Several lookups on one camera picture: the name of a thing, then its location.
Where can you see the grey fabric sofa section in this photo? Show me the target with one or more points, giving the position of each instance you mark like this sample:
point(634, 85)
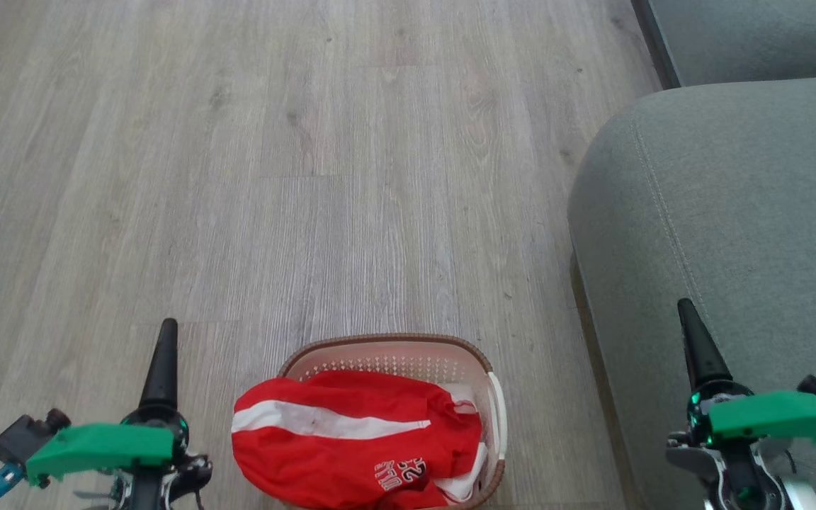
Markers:
point(755, 35)

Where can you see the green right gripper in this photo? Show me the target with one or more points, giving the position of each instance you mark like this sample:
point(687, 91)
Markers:
point(776, 418)

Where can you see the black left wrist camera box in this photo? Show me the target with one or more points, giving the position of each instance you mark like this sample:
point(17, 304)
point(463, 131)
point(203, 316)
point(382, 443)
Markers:
point(18, 438)

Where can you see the large grey fabric sofa cushion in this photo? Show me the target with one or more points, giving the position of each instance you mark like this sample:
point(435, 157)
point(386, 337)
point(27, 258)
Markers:
point(734, 212)

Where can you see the white plastic laundry basket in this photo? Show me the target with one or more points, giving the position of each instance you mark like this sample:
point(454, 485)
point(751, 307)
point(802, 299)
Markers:
point(394, 358)

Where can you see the white cloth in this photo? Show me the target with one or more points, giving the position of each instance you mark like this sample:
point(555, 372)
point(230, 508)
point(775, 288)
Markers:
point(461, 487)

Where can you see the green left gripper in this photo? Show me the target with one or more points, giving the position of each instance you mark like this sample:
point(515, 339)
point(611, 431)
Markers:
point(100, 446)

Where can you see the red garment with white print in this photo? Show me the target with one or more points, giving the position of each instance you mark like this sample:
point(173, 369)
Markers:
point(351, 460)

